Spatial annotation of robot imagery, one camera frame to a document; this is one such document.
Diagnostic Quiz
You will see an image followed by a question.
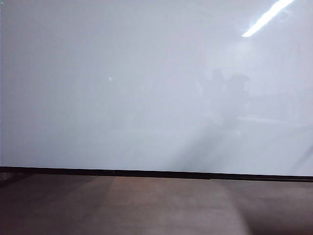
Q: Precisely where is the white whiteboard with black frame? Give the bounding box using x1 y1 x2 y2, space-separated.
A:
0 0 313 183

